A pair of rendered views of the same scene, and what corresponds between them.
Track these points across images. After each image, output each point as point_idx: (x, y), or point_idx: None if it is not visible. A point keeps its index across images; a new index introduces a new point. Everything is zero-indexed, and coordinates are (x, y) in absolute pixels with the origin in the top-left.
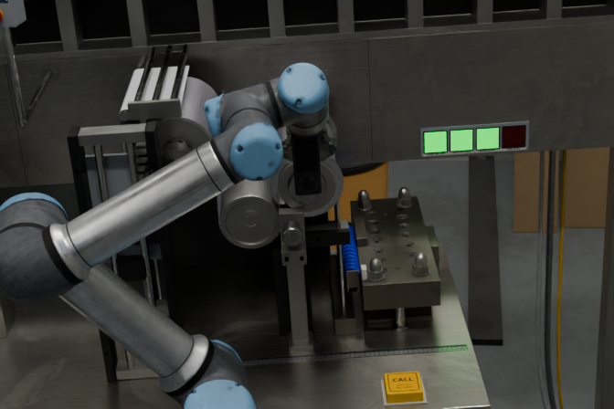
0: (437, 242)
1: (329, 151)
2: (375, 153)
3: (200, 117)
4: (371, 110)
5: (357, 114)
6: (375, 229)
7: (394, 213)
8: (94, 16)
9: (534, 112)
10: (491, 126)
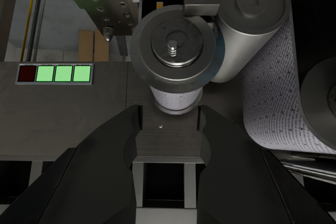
0: None
1: (39, 216)
2: (125, 67)
3: (305, 142)
4: (125, 100)
5: (135, 98)
6: (122, 7)
7: (113, 22)
8: (317, 180)
9: (11, 90)
10: (41, 82)
